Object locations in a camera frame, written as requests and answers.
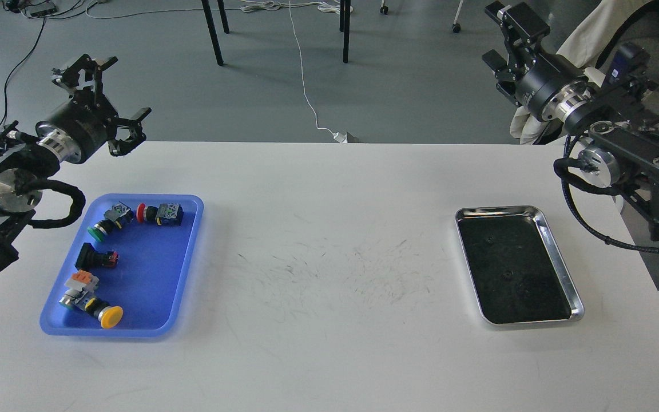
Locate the black table leg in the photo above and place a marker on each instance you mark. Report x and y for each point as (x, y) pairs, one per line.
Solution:
(212, 29)
(344, 27)

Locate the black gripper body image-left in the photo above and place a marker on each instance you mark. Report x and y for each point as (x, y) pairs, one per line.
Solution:
(82, 128)

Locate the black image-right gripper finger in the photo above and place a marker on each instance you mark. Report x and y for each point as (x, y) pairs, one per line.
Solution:
(523, 30)
(509, 73)

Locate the yellow push button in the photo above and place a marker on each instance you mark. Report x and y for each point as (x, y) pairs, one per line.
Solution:
(87, 301)

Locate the silver metal tray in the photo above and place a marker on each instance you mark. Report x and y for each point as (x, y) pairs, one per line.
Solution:
(541, 291)

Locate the red emergency stop button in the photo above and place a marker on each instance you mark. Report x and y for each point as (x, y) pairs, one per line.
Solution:
(166, 214)

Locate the beige jacket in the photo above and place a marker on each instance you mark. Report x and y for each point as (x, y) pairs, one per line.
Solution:
(588, 35)

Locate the white power adapter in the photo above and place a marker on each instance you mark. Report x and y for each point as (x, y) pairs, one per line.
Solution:
(345, 138)

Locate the green push button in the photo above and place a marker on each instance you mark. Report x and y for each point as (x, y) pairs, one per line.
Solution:
(119, 215)

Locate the blue plastic tray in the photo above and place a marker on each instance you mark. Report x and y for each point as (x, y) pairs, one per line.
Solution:
(150, 276)

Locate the black red switch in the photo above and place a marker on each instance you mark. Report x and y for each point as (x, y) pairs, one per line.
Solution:
(89, 258)

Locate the black table leg left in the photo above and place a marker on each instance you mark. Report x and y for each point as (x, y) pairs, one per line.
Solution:
(212, 29)

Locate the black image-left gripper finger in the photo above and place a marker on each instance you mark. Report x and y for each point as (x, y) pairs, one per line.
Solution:
(82, 79)
(122, 147)

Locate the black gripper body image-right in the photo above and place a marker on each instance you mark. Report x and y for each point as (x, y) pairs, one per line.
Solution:
(550, 87)

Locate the orange grey switch block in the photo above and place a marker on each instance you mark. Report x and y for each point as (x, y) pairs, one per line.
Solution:
(81, 281)

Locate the black table leg right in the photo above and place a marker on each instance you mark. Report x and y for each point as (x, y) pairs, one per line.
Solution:
(344, 27)

